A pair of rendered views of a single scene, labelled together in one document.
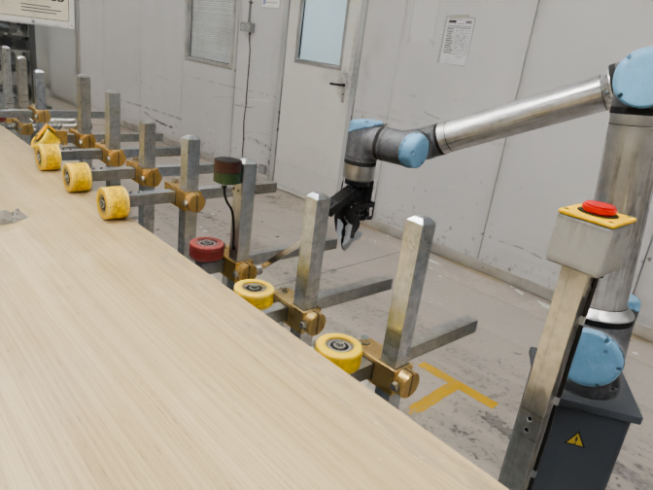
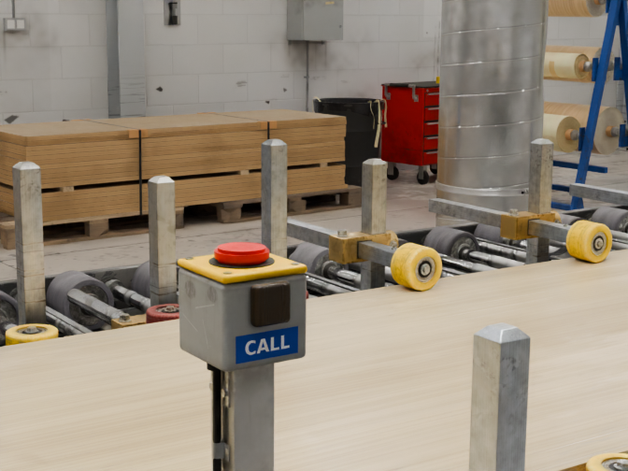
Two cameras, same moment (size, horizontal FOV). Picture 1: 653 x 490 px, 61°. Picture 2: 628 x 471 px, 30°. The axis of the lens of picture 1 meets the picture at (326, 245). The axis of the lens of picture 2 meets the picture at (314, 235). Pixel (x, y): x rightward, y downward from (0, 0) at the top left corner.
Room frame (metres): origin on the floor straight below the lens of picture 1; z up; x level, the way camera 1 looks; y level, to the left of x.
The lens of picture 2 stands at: (0.87, -1.14, 1.40)
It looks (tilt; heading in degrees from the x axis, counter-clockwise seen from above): 11 degrees down; 100
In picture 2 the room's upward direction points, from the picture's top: straight up
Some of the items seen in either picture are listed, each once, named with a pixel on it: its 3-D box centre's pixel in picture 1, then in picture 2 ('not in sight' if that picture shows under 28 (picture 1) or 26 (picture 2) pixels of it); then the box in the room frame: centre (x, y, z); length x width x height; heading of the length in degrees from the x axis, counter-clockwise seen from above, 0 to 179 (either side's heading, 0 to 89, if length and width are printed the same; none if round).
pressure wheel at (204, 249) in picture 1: (205, 262); not in sight; (1.20, 0.28, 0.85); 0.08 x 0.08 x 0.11
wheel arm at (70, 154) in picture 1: (125, 152); not in sight; (1.82, 0.71, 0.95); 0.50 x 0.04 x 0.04; 134
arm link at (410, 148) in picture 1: (402, 147); not in sight; (1.48, -0.17, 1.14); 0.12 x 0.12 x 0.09; 60
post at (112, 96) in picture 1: (113, 164); not in sight; (1.75, 0.73, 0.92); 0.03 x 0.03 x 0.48; 44
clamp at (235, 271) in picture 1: (231, 264); not in sight; (1.23, 0.22, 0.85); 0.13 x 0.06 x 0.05; 44
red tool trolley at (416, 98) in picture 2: not in sight; (428, 131); (0.05, 8.63, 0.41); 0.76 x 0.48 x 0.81; 54
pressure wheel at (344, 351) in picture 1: (335, 370); not in sight; (0.81, -0.04, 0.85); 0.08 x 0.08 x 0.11
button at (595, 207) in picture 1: (598, 211); (241, 258); (0.67, -0.33, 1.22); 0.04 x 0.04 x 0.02
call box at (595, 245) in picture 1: (589, 241); (241, 312); (0.67, -0.33, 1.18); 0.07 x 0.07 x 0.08; 44
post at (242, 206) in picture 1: (238, 258); not in sight; (1.21, 0.20, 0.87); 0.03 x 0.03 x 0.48; 44
